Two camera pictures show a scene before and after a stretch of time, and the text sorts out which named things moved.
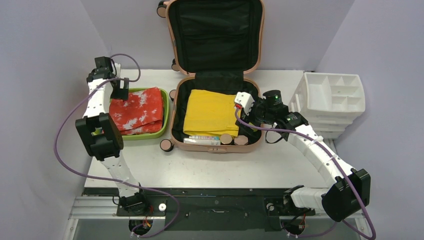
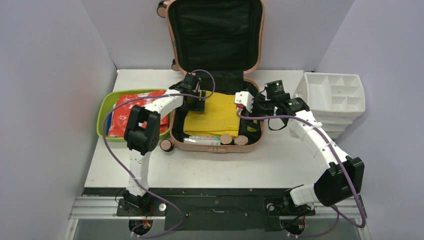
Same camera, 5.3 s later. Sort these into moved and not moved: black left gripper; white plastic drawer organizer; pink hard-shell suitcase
Moved: black left gripper
Not moved: white plastic drawer organizer; pink hard-shell suitcase
